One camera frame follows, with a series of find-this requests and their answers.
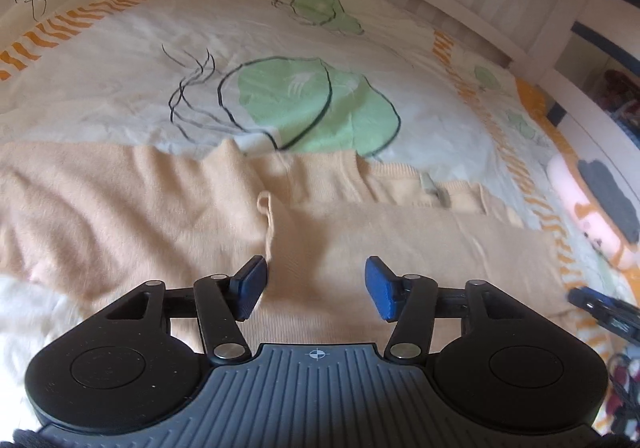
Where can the colourful shelf clutter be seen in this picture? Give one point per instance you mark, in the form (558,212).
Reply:
(622,97)

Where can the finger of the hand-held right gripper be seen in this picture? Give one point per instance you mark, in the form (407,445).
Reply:
(595,304)

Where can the pink plush toy grey hat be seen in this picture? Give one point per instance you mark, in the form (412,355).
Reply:
(585,213)

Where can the leaf print bed cover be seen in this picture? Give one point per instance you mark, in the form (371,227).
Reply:
(310,52)

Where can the white fluffy cloth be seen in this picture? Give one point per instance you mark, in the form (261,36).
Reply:
(30,328)

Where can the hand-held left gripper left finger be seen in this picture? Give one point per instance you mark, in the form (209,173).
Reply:
(249,284)

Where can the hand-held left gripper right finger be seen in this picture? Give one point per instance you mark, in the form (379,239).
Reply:
(381,285)

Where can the beige knit sweater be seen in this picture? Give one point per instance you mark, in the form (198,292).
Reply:
(150,208)

